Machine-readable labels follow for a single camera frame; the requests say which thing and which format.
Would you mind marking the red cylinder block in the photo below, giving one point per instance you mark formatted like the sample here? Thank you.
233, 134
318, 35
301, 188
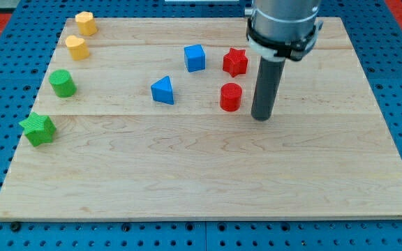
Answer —
230, 99

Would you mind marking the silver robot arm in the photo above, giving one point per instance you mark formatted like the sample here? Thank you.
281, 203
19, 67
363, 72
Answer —
282, 29

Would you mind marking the red star block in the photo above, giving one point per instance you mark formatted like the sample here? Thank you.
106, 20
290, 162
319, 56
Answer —
235, 62

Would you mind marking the green star block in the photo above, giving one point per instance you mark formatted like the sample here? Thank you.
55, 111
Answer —
38, 129

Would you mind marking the wooden board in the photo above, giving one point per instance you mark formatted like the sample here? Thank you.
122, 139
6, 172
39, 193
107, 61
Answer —
119, 156

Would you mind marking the blue triangle block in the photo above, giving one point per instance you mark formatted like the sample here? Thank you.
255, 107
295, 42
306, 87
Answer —
162, 91

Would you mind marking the blue cube block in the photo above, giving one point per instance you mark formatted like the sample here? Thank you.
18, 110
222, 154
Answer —
194, 58

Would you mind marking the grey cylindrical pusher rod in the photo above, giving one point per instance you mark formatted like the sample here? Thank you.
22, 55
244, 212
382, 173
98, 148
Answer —
266, 88

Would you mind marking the green cylinder block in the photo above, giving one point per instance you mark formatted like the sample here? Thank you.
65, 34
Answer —
62, 83

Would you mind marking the yellow heart block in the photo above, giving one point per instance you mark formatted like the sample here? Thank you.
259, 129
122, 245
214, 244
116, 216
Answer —
77, 47

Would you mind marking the yellow hexagon block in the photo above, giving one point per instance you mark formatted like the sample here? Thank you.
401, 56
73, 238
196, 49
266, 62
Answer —
86, 23

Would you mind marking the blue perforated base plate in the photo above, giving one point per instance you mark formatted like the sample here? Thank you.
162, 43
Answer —
27, 43

